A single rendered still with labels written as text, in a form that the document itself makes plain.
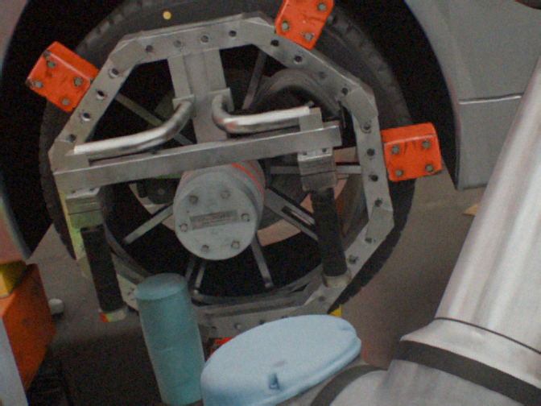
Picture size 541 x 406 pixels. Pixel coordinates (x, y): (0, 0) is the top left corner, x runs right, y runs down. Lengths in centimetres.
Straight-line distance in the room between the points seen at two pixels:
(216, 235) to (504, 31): 58
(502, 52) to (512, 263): 111
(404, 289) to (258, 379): 252
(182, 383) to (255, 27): 59
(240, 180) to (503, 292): 96
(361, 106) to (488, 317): 102
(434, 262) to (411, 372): 271
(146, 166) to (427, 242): 212
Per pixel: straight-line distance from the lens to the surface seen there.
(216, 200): 152
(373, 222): 168
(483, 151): 177
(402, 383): 63
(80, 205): 147
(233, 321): 176
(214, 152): 145
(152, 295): 162
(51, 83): 166
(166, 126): 149
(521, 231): 65
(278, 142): 144
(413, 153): 165
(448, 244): 345
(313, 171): 142
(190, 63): 162
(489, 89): 174
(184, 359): 166
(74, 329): 340
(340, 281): 148
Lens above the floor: 137
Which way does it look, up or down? 20 degrees down
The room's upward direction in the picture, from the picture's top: 11 degrees counter-clockwise
